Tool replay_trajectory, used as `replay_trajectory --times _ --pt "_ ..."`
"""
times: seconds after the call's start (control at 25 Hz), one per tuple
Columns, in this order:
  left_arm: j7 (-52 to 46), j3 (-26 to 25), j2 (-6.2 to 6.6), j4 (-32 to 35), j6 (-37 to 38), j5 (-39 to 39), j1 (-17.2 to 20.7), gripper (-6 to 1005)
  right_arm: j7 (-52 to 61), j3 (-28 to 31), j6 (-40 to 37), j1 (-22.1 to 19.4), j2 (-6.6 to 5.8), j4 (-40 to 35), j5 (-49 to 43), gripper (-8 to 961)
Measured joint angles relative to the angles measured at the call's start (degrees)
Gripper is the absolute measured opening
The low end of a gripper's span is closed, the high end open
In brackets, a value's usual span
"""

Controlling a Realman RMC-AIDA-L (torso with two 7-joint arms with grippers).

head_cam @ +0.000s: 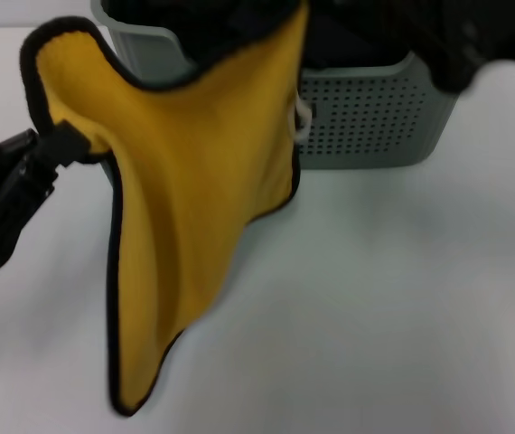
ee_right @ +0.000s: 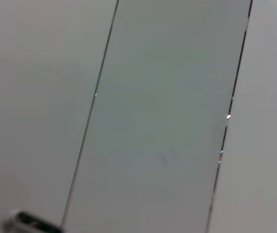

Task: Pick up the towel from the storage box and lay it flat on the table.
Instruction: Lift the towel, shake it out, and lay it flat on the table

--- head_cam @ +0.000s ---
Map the yellow grey towel black edge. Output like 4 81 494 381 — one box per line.
19 0 317 405

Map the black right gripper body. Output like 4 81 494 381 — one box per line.
401 0 515 94

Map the grey-green perforated plastic basket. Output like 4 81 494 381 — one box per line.
89 0 460 171

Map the black cloth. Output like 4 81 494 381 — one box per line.
103 0 412 70

